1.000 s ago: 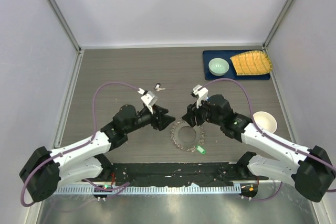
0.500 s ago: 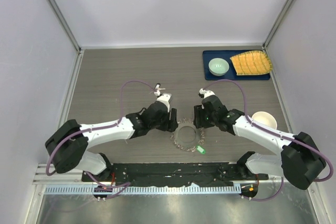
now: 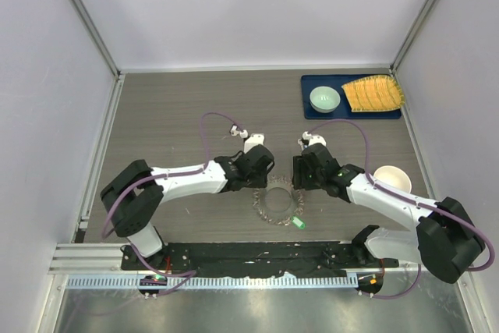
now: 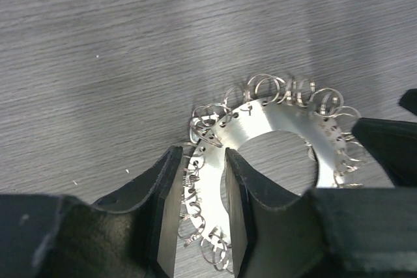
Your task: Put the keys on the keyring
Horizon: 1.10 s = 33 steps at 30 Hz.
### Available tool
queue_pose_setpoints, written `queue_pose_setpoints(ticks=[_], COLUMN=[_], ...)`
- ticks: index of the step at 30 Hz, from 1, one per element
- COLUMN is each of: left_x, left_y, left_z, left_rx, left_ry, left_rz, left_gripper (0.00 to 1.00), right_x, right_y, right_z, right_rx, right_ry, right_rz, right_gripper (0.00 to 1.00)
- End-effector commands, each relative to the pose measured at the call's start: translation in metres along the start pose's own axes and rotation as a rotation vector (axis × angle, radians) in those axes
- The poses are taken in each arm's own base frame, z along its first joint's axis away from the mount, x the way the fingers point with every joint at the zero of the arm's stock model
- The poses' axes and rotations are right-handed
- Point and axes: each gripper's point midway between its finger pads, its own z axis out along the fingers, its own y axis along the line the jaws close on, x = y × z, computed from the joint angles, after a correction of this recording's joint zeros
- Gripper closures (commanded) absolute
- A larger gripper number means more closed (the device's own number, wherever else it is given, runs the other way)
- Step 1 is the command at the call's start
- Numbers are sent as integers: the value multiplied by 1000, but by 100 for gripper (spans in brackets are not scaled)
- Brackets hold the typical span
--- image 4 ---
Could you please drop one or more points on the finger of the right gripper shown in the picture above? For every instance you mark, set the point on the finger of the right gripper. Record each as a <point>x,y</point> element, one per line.
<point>393,145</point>
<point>408,101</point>

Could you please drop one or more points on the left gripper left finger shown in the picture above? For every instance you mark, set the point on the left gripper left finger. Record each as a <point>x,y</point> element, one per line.
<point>130,232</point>

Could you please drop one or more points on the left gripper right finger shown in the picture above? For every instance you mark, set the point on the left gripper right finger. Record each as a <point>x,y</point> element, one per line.
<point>326,232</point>

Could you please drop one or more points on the metal disc with keyrings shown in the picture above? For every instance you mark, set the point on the metal disc with keyrings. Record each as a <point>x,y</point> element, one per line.
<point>298,134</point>

